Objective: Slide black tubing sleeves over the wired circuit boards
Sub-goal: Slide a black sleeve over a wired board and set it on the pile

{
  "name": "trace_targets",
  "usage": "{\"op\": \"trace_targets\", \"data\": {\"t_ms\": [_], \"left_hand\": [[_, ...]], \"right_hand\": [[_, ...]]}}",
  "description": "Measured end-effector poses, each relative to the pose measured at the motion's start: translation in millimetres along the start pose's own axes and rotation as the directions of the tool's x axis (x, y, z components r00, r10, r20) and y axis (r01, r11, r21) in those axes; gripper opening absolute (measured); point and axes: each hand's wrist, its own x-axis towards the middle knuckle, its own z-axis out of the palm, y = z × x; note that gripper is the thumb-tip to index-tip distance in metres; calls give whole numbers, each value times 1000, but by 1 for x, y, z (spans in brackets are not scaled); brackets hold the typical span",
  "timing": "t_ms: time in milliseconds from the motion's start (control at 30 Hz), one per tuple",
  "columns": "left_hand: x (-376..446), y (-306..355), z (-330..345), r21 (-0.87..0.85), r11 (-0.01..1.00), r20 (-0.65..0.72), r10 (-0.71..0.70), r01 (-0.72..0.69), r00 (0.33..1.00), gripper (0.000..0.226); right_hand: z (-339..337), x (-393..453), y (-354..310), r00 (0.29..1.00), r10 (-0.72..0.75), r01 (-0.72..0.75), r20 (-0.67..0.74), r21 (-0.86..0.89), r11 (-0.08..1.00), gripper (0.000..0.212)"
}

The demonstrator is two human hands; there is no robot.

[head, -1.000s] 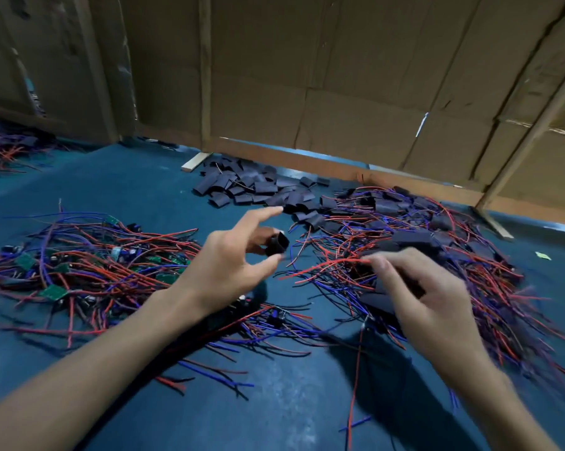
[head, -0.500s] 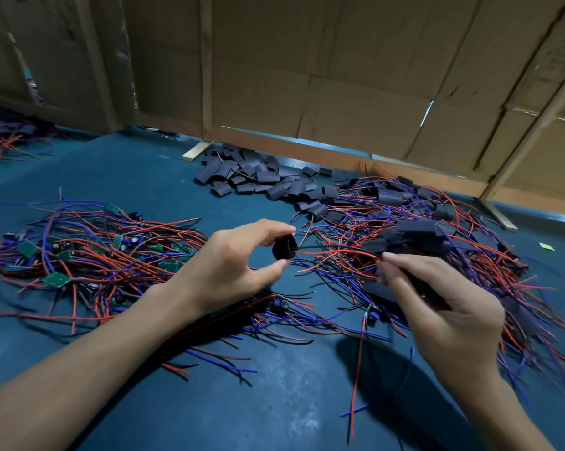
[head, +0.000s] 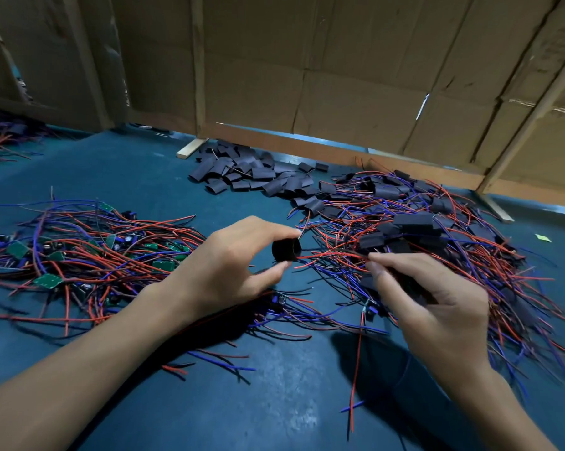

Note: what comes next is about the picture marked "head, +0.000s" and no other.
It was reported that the sleeved circuit board with wires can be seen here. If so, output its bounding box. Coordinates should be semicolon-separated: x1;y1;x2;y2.
339;251;439;433

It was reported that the brown cardboard partition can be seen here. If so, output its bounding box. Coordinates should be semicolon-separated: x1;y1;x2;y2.
0;0;565;209

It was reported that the person's left hand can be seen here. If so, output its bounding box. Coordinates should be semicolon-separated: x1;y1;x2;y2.
162;215;303;321

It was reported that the person's right hand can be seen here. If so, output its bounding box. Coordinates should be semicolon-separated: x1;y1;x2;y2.
366;252;493;386

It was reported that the pile of black heat-shrink sleeves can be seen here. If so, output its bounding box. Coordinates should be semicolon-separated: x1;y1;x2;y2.
187;140;331;217

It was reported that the upright wooden frame strip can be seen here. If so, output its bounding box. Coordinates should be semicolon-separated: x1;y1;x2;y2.
190;0;208;139

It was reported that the person's left forearm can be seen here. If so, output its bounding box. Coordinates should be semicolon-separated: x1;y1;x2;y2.
0;282;195;451

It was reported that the heap of black-sleeved wired modules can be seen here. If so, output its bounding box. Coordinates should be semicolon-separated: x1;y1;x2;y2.
289;157;565;409

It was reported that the distant tangle of coloured wires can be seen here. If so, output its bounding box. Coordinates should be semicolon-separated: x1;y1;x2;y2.
0;118;46;164

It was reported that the loose bundle of red blue wires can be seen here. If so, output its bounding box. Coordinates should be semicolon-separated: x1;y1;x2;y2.
161;288;390;386

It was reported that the slanted wooden frame strip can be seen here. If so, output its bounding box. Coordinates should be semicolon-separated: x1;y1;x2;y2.
475;41;565;224

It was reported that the small wooden block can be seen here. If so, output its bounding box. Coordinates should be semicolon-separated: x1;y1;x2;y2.
176;138;209;160

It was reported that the black heat-shrink tube piece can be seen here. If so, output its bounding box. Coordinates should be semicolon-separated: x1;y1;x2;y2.
271;237;303;263

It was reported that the person's right forearm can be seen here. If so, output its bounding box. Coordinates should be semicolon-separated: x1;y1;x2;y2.
444;360;561;451

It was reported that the heap of green wired boards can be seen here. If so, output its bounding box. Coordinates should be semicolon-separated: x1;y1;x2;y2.
0;187;209;338

